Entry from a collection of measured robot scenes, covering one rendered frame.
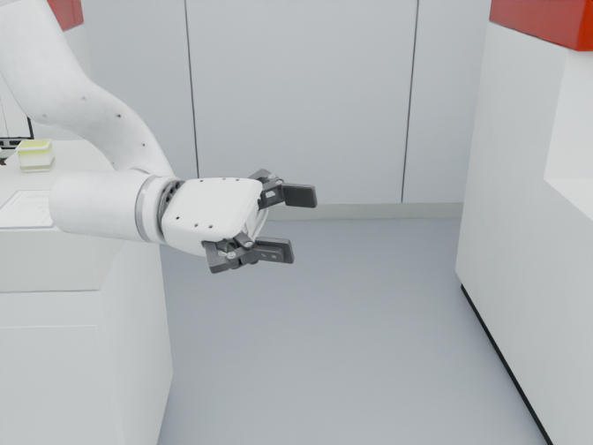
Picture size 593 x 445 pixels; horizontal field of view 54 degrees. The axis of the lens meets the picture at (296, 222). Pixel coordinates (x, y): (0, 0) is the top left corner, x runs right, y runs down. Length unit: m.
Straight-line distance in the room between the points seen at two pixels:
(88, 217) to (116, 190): 0.05
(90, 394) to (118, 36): 2.21
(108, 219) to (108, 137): 0.14
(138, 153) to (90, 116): 0.08
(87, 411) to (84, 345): 0.19
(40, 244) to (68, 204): 0.57
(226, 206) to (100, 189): 0.16
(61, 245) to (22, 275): 0.12
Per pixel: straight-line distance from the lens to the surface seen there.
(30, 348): 1.48
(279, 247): 0.63
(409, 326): 2.63
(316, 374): 2.34
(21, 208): 1.43
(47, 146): 1.64
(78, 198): 0.76
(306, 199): 0.70
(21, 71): 0.77
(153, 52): 3.31
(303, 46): 3.25
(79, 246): 1.30
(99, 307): 1.37
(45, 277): 1.36
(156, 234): 0.71
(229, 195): 0.69
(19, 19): 0.79
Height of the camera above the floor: 1.49
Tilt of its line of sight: 25 degrees down
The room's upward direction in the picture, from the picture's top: straight up
